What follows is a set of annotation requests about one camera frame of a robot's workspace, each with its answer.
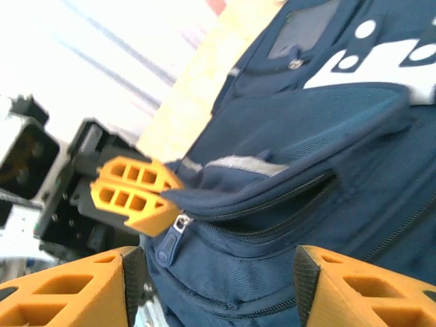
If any navy blue backpack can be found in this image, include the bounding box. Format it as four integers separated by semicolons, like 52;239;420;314
138;0;436;327

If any translucent striped side panel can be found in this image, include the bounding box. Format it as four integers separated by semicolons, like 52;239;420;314
0;0;225;154

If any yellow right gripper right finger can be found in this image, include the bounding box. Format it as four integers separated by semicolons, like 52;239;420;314
293;245;436;327

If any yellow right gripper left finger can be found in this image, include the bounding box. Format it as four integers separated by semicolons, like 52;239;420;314
0;247;147;327

